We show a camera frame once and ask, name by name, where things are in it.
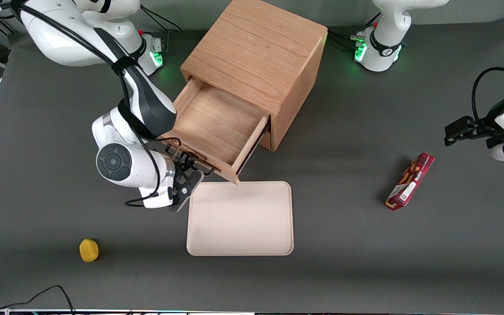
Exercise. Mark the beige plastic tray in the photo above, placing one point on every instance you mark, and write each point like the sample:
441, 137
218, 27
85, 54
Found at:
239, 218

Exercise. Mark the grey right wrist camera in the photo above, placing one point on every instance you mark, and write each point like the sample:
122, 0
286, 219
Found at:
158, 197

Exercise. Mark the wooden drawer cabinet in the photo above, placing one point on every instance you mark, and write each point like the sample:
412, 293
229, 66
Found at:
256, 48

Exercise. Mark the red tartan cookie box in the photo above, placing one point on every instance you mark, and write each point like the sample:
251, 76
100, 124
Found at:
409, 181

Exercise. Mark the yellow round fruit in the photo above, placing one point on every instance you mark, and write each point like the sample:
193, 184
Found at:
89, 250

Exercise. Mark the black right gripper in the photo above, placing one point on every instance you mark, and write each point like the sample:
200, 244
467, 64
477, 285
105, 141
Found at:
185, 160

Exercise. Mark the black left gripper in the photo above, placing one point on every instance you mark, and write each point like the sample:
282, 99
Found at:
487, 125

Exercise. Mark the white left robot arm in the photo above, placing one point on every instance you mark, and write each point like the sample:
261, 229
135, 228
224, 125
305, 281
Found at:
387, 39

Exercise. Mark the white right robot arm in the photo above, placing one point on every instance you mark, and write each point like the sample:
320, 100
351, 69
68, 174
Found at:
59, 39

